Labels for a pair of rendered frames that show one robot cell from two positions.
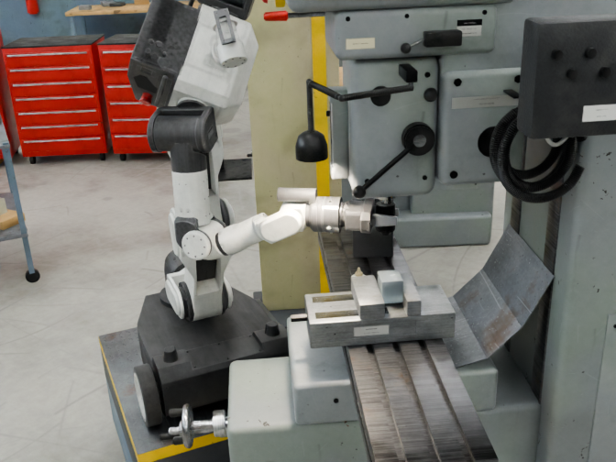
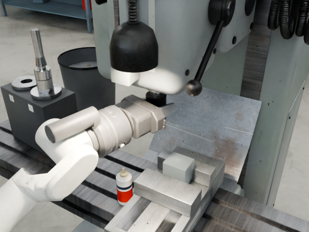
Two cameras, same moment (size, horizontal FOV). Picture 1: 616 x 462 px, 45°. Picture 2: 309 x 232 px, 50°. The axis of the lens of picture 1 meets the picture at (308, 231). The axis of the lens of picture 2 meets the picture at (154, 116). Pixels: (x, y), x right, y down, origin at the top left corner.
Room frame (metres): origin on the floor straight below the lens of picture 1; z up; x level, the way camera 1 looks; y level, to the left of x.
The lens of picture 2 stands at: (1.30, 0.35, 1.60)
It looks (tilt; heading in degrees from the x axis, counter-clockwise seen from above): 31 degrees down; 304
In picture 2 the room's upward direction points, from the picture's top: straight up
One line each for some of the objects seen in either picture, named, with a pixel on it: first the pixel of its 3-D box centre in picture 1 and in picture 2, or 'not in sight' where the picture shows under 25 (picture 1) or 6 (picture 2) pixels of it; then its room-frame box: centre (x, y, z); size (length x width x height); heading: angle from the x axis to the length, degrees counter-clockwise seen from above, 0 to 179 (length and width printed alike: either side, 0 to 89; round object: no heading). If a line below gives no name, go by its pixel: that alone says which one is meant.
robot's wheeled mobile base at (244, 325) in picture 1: (203, 317); not in sight; (2.33, 0.39, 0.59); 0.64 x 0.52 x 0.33; 22
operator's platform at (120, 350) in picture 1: (213, 408); not in sight; (2.33, 0.39, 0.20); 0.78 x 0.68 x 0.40; 22
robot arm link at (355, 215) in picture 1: (348, 215); (125, 122); (1.68, -0.10, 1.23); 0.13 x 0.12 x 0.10; 169
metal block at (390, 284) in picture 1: (390, 286); (178, 170); (1.60, -0.19, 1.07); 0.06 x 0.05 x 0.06; 4
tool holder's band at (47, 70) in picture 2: not in sight; (42, 69); (2.07, -0.19, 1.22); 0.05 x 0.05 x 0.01
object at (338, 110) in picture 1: (338, 133); (123, 24); (1.66, -0.08, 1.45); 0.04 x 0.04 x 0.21; 4
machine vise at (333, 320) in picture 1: (378, 308); (171, 195); (1.60, -0.16, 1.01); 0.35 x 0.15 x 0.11; 94
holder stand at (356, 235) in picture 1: (371, 213); (41, 113); (2.12, -0.20, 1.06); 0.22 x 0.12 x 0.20; 177
